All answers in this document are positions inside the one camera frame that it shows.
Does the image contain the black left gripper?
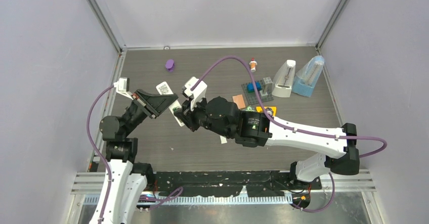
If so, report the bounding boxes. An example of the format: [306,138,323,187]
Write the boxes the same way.
[122,88,177,137]

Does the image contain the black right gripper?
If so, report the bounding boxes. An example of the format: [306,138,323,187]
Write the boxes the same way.
[175,93,233,139]

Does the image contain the slim white battery cover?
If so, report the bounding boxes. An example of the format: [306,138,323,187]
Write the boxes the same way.
[220,136,228,144]

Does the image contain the slim white remote control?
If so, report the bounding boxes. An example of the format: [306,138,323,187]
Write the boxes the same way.
[156,81,185,127]

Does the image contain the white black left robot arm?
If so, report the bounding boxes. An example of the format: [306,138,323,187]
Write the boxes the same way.
[90,89,178,223]

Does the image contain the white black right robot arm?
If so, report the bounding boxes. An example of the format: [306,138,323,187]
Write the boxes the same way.
[172,97,360,189]

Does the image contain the purple plastic cap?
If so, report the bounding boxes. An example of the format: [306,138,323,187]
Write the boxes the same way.
[165,59,175,72]

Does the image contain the brown cork square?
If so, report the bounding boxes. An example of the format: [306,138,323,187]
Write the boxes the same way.
[232,95,246,110]

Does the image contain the green owl toy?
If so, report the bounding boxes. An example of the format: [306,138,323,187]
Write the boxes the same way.
[243,106,254,112]

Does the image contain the grey building block baseplate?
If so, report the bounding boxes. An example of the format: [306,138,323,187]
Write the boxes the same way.
[241,80,274,105]

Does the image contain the blue building brick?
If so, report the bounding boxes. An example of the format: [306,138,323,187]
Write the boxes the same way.
[246,82,262,93]

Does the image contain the yellow triangular wooden piece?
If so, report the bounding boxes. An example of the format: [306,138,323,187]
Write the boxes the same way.
[256,106,277,117]

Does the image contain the small orange white bottle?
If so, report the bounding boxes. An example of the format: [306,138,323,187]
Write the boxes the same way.
[249,58,258,73]

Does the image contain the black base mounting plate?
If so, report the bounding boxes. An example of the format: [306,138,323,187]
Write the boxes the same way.
[143,170,322,197]

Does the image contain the white metronome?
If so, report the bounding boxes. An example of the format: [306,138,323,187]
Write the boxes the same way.
[272,60,296,98]

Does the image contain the light blue metronome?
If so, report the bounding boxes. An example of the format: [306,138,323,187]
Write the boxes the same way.
[292,56,325,97]

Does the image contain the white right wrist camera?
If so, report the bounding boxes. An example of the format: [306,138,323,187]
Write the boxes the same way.
[182,76,207,111]

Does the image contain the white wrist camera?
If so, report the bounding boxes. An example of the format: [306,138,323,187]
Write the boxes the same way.
[182,76,207,111]
[113,77,134,100]

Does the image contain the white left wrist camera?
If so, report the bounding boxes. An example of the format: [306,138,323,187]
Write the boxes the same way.
[113,77,134,100]

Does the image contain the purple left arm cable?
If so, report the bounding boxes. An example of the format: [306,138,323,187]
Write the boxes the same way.
[87,84,116,224]

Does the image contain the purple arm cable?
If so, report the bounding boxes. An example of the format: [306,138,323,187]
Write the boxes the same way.
[87,84,116,224]
[191,55,388,214]

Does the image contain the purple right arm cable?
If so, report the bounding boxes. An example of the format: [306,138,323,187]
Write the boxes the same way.
[191,55,388,214]

